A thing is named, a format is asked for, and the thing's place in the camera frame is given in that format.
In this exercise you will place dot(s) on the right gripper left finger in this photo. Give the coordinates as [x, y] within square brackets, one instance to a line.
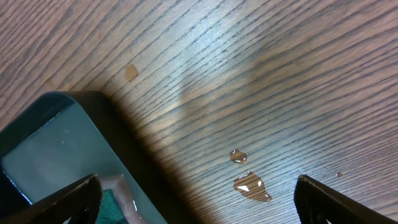
[78, 202]

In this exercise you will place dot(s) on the sponge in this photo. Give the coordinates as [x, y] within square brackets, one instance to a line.
[117, 205]

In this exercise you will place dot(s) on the black plastic tray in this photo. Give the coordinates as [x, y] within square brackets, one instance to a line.
[64, 136]

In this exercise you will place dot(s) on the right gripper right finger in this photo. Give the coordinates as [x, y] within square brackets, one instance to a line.
[315, 203]

